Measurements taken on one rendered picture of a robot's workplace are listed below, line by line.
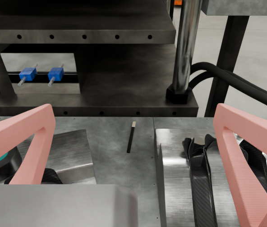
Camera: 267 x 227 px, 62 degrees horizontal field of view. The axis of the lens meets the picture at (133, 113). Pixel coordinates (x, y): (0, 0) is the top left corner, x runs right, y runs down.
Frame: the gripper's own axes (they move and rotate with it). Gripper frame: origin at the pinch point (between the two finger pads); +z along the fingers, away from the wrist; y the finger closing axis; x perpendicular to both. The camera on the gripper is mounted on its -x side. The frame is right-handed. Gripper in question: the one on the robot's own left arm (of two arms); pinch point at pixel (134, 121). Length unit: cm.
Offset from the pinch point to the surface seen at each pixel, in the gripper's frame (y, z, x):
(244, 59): -152, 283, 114
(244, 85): -35, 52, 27
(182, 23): -15, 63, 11
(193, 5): -17, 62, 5
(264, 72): -161, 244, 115
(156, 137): -6.1, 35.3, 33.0
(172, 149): -8.1, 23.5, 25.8
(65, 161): 14.5, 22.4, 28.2
